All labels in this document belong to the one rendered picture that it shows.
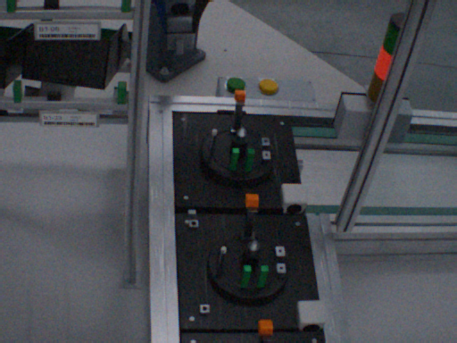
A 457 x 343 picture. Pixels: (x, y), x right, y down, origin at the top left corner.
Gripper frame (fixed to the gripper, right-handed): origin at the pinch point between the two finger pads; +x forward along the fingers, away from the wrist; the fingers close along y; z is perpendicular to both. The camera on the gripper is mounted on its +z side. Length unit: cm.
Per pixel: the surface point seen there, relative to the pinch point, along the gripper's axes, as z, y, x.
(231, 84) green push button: -34.8, 7.9, 6.8
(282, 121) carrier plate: -30.2, 18.2, 15.3
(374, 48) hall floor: -210, 71, -38
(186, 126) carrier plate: -25.5, -0.9, 16.6
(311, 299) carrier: -4, 21, 48
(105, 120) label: -4.4, -13.3, 17.3
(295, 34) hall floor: -208, 34, -44
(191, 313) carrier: 1.1, 1.5, 49.9
